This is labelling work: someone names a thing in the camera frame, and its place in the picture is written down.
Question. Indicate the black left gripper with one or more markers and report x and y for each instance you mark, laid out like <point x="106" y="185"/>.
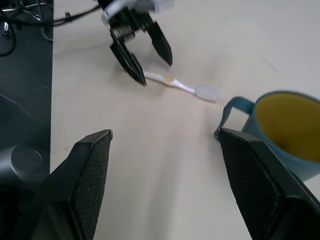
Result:
<point x="126" y="23"/>

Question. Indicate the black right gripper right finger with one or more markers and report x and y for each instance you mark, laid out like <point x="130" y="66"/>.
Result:
<point x="257" y="185"/>

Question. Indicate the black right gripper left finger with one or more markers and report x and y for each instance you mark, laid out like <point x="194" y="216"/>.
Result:
<point x="85" y="175"/>

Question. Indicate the white toothbrush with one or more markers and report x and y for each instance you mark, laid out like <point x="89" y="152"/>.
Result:
<point x="180" y="85"/>

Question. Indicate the blue mug with yellow inside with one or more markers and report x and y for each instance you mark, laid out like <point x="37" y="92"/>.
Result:
<point x="300" y="160"/>

